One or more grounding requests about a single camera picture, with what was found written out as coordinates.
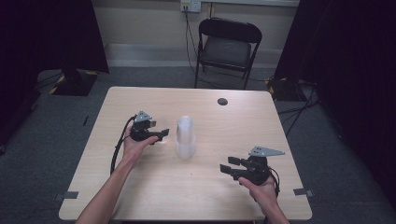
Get black folding chair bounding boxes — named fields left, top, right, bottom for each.
left=193, top=17, right=263, bottom=91

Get person's right hand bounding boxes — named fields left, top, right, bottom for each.
left=237, top=176, right=280, bottom=211

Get person's left hand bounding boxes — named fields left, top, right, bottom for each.
left=121, top=125, right=160, bottom=170

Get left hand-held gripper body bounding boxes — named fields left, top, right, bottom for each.
left=130, top=110, right=157, bottom=143

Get white wall socket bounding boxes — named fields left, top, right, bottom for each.
left=180, top=0, right=202, bottom=13

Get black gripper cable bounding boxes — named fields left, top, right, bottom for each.
left=267, top=167, right=281, bottom=199
left=109, top=114, right=138, bottom=175

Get black stand base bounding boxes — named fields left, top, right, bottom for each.
left=265, top=76, right=302, bottom=102
left=49, top=68, right=100, bottom=97

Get black floor cables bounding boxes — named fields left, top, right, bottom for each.
left=276, top=78, right=321, bottom=137

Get grey tape strip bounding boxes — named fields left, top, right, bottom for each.
left=292, top=188, right=314, bottom=198
left=54, top=191, right=79, bottom=202

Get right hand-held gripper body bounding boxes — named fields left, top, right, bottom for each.
left=242, top=146, right=286, bottom=187

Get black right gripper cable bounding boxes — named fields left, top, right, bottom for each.
left=267, top=167, right=281, bottom=199

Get black curtain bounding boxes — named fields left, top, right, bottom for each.
left=0, top=0, right=110, bottom=147
left=274, top=0, right=396, bottom=209

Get stack of clear plastic cups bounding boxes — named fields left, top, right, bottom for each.
left=174, top=115, right=197, bottom=161

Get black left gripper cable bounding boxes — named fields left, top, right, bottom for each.
left=109, top=114, right=138, bottom=175

